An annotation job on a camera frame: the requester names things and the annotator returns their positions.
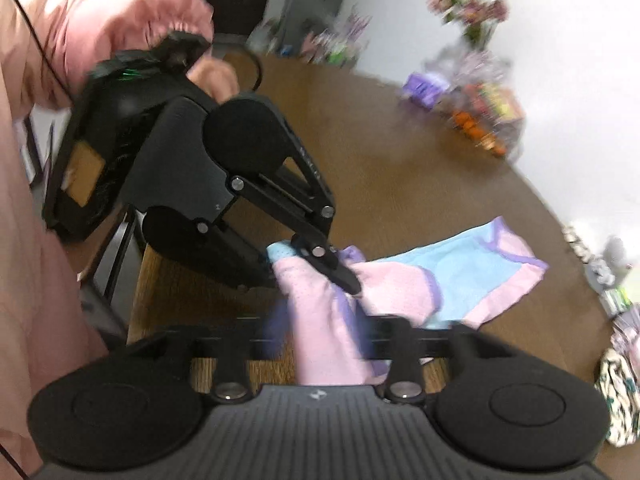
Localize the white robot speaker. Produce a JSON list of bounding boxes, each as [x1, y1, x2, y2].
[[584, 234, 632, 292]]

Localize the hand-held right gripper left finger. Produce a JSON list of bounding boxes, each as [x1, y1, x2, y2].
[[127, 305, 297, 406]]

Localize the folded pink floral cloth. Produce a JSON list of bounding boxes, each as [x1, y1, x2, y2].
[[611, 305, 640, 357]]

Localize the pink blue mesh vest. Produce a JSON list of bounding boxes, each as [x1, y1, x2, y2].
[[265, 216, 549, 387]]

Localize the white plastic clips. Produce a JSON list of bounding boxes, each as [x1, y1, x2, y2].
[[561, 221, 597, 262]]

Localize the purple tissue box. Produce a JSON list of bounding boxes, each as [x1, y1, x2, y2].
[[402, 70, 452, 112]]

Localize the person in pink sleeve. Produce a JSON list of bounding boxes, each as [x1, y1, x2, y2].
[[0, 0, 132, 479]]

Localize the dried rose bouquet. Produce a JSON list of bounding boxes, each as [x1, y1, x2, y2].
[[424, 0, 512, 49]]

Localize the person's left hand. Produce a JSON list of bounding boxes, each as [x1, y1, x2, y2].
[[187, 58, 241, 106]]

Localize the folded cream green-flowered cloth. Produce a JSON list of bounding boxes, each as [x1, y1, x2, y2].
[[594, 346, 640, 449]]

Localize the wire rack with small items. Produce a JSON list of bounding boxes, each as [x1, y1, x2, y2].
[[299, 7, 374, 69]]

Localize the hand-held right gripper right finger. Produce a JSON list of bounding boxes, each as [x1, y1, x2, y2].
[[360, 316, 507, 406]]

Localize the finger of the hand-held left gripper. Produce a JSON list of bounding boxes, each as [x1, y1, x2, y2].
[[229, 130, 363, 296], [196, 219, 280, 290]]

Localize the clear bag of colourful snacks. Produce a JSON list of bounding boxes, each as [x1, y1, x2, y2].
[[424, 44, 527, 126]]

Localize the small green white boxes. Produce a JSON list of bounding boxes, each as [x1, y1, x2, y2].
[[599, 284, 640, 319]]

